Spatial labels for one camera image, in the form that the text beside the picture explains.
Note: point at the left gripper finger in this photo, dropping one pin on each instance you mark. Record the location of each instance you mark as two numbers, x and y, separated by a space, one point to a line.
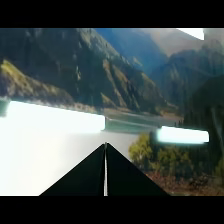
86 178

